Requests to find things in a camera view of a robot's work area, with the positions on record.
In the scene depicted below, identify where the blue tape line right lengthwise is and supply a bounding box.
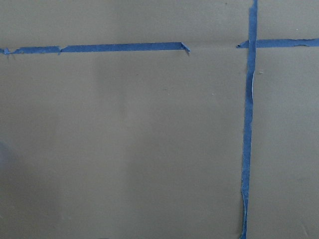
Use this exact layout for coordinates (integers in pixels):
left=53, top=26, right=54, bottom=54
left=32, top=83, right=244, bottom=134
left=240, top=0, right=258, bottom=239

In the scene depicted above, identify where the blue tape line crosswise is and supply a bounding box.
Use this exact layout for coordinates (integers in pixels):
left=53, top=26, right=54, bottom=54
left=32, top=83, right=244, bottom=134
left=0, top=42, right=190, bottom=55

